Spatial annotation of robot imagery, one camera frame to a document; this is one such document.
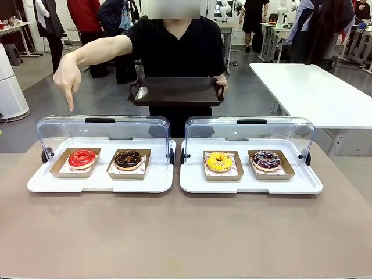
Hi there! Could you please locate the person's right hand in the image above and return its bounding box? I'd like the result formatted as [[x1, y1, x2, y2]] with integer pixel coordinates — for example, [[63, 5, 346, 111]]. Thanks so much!
[[52, 54, 83, 113]]

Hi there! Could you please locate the person's left hand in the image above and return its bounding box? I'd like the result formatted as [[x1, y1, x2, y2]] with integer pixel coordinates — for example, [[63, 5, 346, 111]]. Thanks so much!
[[214, 74, 228, 97]]

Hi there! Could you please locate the dark brown serving tray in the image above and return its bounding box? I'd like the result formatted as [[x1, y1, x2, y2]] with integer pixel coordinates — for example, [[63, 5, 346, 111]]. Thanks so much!
[[127, 76, 226, 108]]

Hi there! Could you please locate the red glazed donut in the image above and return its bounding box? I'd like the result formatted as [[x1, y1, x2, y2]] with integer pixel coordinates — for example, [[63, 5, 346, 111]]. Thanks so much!
[[68, 149, 97, 170]]

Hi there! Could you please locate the brown cardboard donut tray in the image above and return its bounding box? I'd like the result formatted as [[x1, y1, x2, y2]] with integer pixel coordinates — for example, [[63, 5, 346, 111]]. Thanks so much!
[[106, 148, 152, 180], [246, 149, 296, 181], [49, 147, 102, 179], [202, 150, 245, 182]]

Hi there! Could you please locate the person's right forearm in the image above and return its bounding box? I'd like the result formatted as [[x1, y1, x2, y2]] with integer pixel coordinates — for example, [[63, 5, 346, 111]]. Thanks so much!
[[65, 34, 134, 68]]

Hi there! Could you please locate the person in black shirt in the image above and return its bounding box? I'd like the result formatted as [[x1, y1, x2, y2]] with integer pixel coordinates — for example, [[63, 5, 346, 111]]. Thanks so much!
[[121, 15, 228, 139]]

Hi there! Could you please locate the yellow sprinkled donut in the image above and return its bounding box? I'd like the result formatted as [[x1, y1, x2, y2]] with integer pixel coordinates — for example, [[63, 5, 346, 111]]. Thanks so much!
[[205, 151, 234, 174]]

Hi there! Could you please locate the purple drizzled donut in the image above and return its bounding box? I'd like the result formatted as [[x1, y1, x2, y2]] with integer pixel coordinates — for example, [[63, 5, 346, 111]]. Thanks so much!
[[251, 149, 282, 173]]

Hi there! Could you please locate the chocolate glazed donut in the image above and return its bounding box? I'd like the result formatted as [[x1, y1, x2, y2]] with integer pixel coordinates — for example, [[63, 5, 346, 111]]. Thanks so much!
[[113, 149, 143, 171]]

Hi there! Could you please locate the bystander in black vest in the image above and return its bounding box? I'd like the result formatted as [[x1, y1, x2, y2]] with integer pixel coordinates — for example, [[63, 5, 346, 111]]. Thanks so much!
[[32, 0, 66, 74]]

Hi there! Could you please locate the bystander in red top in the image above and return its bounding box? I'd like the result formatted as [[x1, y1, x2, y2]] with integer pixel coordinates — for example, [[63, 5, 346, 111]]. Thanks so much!
[[66, 0, 110, 79]]

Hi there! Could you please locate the grey plastic stool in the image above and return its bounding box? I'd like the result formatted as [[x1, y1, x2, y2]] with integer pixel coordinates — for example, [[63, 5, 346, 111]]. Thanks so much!
[[3, 43, 24, 67]]

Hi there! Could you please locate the white desk with clutter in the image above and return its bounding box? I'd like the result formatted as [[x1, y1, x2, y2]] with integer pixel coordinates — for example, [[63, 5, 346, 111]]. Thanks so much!
[[0, 16, 45, 58]]

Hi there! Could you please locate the grey background workbench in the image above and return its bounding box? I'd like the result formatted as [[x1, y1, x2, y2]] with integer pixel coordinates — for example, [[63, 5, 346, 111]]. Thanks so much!
[[259, 22, 292, 64]]

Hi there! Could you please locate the bystander in black shorts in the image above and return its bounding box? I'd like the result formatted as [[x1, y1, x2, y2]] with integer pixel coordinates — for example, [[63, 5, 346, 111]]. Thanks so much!
[[238, 0, 271, 54]]

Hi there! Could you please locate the bystander in blue plaid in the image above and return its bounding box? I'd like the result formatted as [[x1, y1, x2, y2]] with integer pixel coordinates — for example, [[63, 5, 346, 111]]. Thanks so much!
[[96, 0, 138, 85]]

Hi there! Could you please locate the large white table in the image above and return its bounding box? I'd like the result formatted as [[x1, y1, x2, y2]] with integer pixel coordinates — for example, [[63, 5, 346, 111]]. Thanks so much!
[[249, 62, 372, 159]]

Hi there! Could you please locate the white display tray base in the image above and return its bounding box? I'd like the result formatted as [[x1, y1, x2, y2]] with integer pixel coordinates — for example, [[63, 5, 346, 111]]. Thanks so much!
[[179, 138, 324, 195], [27, 137, 177, 194]]

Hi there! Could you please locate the bystander in long dark coat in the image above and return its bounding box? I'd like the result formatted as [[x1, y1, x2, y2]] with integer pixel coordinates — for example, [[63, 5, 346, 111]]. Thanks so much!
[[290, 0, 356, 73]]

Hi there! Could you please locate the seated bystander in black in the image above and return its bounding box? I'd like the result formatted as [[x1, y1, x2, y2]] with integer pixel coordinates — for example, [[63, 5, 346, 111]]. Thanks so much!
[[354, 0, 371, 22]]

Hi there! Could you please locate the clear display lid black handle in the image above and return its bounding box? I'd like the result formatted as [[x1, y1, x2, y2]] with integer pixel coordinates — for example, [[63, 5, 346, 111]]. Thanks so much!
[[36, 115, 176, 166], [180, 116, 316, 166]]

